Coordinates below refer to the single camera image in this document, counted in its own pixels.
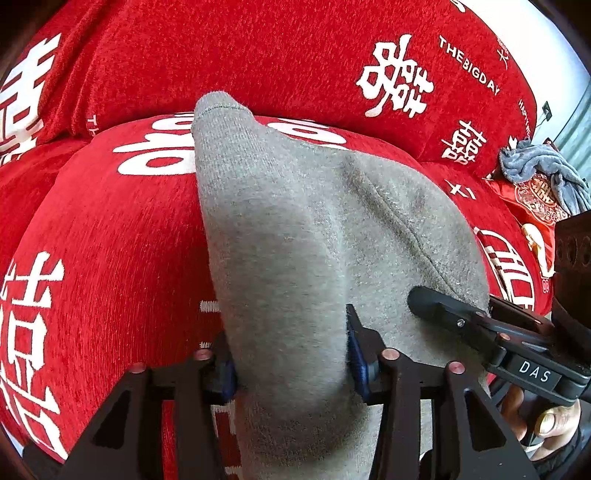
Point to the person's right hand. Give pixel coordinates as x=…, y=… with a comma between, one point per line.
x=556, y=426

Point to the grey knit sweater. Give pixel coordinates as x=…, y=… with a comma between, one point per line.
x=296, y=233

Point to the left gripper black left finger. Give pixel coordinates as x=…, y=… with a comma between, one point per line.
x=123, y=438

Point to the red wedding blanket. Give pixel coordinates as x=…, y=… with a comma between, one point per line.
x=103, y=253

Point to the grey blue fleece cloth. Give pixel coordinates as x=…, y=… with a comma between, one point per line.
x=522, y=159

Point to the dark wooden box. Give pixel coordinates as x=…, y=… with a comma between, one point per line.
x=571, y=281

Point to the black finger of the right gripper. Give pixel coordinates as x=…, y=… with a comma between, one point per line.
x=470, y=324

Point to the red embroidered pillow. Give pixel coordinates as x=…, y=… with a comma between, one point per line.
x=535, y=207

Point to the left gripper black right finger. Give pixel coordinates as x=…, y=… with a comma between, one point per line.
x=437, y=422

